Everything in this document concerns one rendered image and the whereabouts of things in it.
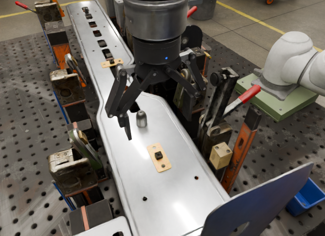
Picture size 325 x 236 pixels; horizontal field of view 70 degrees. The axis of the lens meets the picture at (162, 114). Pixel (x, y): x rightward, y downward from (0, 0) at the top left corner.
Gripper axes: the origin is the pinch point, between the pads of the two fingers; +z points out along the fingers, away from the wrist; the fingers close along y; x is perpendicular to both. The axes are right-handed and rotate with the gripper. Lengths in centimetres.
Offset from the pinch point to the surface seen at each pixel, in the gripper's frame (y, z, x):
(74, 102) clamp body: 17.3, 20.0, -38.2
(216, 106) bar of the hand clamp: -14.7, 1.0, -0.1
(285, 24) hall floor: -286, 112, -203
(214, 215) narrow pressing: 6.3, -18.9, 26.6
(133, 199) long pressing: 9.3, 13.2, 7.8
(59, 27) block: 15, 10, -80
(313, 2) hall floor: -397, 112, -254
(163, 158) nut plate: -0.9, 12.8, 0.9
